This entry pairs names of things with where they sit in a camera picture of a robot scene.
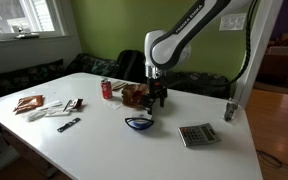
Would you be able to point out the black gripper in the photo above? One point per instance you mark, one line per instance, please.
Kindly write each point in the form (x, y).
(157, 88)

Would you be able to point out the white round object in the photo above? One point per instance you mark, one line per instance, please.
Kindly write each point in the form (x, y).
(142, 115)

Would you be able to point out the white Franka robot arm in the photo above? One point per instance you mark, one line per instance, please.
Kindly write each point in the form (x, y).
(170, 50)

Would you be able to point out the red silver packet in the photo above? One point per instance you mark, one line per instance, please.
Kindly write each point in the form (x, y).
(139, 95)

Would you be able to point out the striped beige card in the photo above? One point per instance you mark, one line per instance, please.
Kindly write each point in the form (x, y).
(119, 85)

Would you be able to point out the white paper napkin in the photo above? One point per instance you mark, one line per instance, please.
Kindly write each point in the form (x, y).
(114, 104)

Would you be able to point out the black backpack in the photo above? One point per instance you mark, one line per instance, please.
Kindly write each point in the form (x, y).
(130, 66)

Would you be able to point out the dark floral bench cushion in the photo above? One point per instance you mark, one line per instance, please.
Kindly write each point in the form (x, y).
(200, 83)
(17, 80)
(90, 65)

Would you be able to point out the red soda can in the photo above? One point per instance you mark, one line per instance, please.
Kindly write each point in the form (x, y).
(106, 90)

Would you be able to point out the silver calculator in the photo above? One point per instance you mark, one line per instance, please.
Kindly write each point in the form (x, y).
(199, 134)

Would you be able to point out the metal table clamp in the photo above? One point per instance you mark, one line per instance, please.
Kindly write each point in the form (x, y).
(230, 110)

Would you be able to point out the black flat strip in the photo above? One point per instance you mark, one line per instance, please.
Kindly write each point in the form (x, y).
(68, 125)

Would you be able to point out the white wrapper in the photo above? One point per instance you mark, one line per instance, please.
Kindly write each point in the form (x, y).
(58, 113)
(50, 105)
(36, 115)

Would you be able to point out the brown armchair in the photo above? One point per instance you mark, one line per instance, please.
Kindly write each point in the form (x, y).
(277, 65)

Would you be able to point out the orange snack packet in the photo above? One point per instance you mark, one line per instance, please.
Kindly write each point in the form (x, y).
(29, 102)

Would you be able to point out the small windowsill gadget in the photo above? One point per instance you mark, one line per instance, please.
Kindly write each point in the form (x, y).
(25, 34)

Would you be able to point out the white framed window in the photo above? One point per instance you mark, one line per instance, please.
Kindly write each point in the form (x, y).
(24, 16)

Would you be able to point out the white wall switch plate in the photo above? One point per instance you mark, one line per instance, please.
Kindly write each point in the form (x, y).
(232, 21)

